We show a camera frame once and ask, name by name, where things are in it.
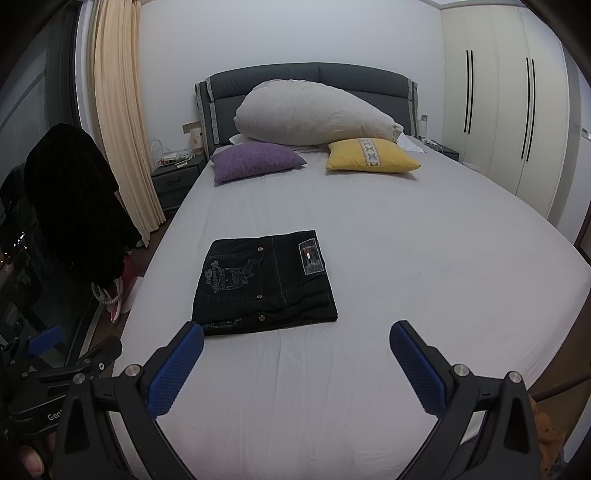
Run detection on pink slippers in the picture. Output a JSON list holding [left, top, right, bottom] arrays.
[[107, 255, 140, 325]]

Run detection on dark hanging clothing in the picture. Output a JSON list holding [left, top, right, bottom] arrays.
[[24, 123, 142, 285]]

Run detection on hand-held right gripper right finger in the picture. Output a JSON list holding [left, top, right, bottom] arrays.
[[389, 320, 541, 480]]

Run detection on purple pillow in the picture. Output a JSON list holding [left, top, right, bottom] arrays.
[[210, 141, 308, 186]]

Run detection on white wire frame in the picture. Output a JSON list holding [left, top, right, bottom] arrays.
[[148, 138, 170, 165]]

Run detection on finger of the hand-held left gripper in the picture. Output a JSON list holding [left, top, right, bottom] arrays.
[[34, 335, 124, 385], [25, 324, 64, 358]]

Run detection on bed with white sheet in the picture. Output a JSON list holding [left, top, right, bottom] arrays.
[[108, 138, 591, 480]]

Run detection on person's left hand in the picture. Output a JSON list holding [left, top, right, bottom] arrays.
[[17, 435, 58, 479]]

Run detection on orange cloth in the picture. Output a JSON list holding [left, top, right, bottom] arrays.
[[529, 394, 570, 468]]

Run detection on beige curtain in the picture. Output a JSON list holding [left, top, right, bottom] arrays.
[[89, 0, 167, 248]]

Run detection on yellow pillow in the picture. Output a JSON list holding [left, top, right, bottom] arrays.
[[325, 137, 422, 174]]

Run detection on white folded cloth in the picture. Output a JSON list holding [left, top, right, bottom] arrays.
[[396, 133, 428, 154]]

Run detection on white wardrobe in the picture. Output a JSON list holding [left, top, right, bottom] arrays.
[[438, 4, 591, 246]]

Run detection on large white pillow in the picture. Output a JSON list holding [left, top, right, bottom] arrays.
[[233, 80, 405, 145]]

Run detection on black denim pants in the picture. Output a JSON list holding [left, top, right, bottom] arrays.
[[191, 229, 339, 338]]

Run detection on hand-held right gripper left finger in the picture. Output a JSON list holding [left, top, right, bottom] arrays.
[[51, 322, 205, 480]]

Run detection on grey upholstered headboard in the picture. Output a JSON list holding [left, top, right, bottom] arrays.
[[194, 62, 419, 160]]

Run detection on grey nightstand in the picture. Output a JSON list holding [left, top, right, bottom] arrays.
[[151, 154, 208, 212], [416, 136, 461, 162]]

